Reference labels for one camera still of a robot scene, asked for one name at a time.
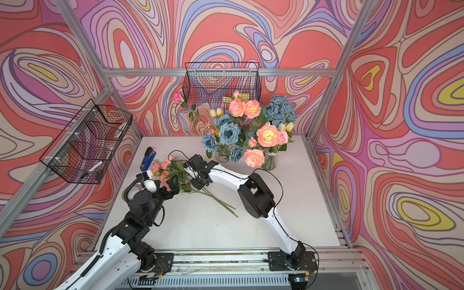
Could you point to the black wire basket left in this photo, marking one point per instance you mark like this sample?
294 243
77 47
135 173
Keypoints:
88 144

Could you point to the blue rose bouquet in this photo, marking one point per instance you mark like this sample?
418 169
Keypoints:
280 111
227 139

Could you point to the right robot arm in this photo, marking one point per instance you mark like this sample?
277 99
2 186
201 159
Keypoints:
258 200

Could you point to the black wire basket back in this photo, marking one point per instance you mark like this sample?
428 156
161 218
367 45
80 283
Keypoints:
215 83

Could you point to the blue stapler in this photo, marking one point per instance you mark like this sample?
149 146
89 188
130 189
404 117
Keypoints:
147 159

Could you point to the light pink rose stem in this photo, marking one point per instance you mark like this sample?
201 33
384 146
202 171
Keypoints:
173 167

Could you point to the blue rose bouquet left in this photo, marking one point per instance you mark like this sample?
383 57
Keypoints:
227 139

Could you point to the magenta rosebud stem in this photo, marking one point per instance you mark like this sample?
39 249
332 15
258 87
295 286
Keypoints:
191 109

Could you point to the pink rose bunch centre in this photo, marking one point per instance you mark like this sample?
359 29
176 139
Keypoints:
251 109

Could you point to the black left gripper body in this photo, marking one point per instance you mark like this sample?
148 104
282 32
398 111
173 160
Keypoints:
157 200

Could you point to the ribbed glass vase with ribbon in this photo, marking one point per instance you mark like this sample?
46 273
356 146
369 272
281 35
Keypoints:
270 162

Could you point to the black wire basket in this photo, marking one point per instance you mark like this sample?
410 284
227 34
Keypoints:
215 83
88 144

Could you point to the blue rose bouquet right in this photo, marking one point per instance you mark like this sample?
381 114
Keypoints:
280 111

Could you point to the pink rose bunch right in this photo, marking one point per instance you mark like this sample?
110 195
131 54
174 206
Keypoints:
268 136

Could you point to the pink rose bunch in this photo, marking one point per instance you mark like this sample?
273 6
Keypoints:
251 109
268 136

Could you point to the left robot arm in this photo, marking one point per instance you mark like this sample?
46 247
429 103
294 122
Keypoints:
122 251

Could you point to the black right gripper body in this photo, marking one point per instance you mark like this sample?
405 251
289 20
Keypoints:
199 182

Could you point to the yellow sponge in basket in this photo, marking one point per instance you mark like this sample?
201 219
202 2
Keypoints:
236 96

